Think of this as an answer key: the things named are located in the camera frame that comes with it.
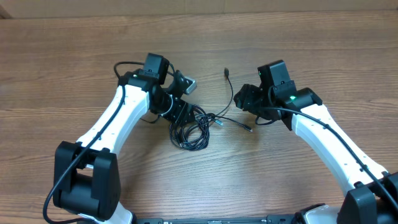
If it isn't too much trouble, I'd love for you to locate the thin black USB-C cable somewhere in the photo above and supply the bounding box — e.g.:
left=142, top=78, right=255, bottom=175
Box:
left=205, top=67, right=254, bottom=133

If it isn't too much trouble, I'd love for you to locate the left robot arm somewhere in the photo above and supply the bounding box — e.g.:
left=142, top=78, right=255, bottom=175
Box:
left=43, top=54, right=197, bottom=223

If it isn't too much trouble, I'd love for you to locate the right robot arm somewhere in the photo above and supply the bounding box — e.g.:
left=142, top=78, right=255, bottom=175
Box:
left=233, top=60, right=397, bottom=223

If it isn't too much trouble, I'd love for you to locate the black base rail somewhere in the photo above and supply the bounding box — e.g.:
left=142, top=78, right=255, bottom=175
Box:
left=132, top=214, right=305, bottom=224

